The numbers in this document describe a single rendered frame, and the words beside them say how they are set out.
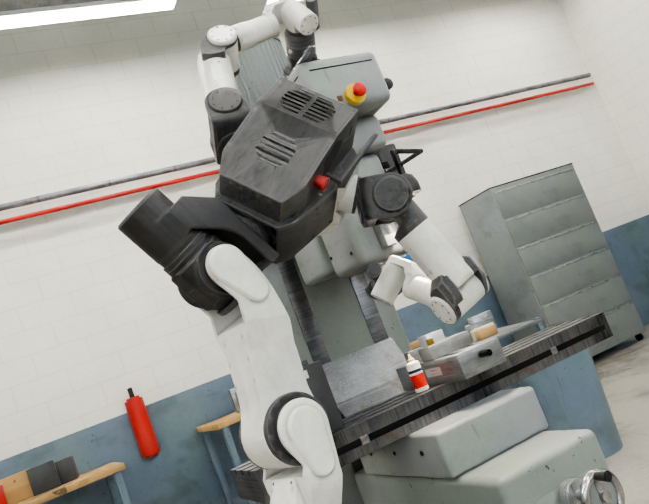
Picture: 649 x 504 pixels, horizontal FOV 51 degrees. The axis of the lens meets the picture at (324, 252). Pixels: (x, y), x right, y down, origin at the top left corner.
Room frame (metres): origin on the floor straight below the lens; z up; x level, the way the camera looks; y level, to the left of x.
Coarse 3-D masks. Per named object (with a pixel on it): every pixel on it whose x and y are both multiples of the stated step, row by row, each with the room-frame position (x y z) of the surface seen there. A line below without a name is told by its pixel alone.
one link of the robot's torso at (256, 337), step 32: (224, 256) 1.33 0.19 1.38; (224, 288) 1.33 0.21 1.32; (256, 288) 1.36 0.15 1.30; (224, 320) 1.47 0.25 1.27; (256, 320) 1.35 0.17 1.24; (288, 320) 1.40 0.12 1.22; (224, 352) 1.44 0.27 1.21; (256, 352) 1.37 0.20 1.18; (288, 352) 1.41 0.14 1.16; (256, 384) 1.36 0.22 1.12; (288, 384) 1.39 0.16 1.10; (256, 416) 1.37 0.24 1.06; (256, 448) 1.38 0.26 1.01
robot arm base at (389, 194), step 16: (368, 176) 1.48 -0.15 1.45; (384, 176) 1.48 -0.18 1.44; (400, 176) 1.49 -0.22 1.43; (368, 192) 1.49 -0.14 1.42; (384, 192) 1.48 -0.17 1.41; (400, 192) 1.48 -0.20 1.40; (368, 208) 1.49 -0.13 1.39; (384, 208) 1.48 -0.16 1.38; (400, 208) 1.48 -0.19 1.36; (368, 224) 1.57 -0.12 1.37
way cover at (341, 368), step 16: (368, 352) 2.39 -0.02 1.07; (384, 352) 2.40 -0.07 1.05; (400, 352) 2.42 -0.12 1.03; (336, 368) 2.32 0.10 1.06; (352, 368) 2.34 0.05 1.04; (368, 368) 2.35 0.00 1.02; (384, 368) 2.37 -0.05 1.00; (336, 384) 2.29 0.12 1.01; (352, 384) 2.30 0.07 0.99; (384, 384) 2.33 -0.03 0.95; (400, 384) 2.33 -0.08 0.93; (336, 400) 2.25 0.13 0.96; (352, 400) 2.26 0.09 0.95; (368, 400) 2.27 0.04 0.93; (384, 400) 2.27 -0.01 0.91
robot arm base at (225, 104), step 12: (216, 96) 1.55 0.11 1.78; (228, 96) 1.56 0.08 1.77; (240, 96) 1.56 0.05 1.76; (216, 108) 1.53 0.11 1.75; (228, 108) 1.54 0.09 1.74; (240, 108) 1.55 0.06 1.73; (216, 120) 1.53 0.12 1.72; (228, 120) 1.54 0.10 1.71; (240, 120) 1.55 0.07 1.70; (216, 132) 1.54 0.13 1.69; (228, 132) 1.56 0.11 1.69; (216, 144) 1.58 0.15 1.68; (216, 156) 1.62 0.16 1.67
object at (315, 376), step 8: (304, 360) 1.91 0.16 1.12; (304, 368) 1.85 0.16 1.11; (312, 368) 1.86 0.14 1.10; (320, 368) 1.87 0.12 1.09; (312, 376) 1.86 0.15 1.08; (320, 376) 1.87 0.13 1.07; (312, 384) 1.85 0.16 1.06; (320, 384) 1.86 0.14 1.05; (328, 384) 1.87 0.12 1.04; (312, 392) 1.85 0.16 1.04; (320, 392) 1.86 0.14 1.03; (328, 392) 1.87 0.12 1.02; (320, 400) 1.86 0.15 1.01; (328, 400) 1.87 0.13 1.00; (328, 408) 1.86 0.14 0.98; (336, 408) 1.87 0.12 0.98; (328, 416) 1.86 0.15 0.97; (336, 416) 1.87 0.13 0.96; (336, 424) 1.86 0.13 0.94
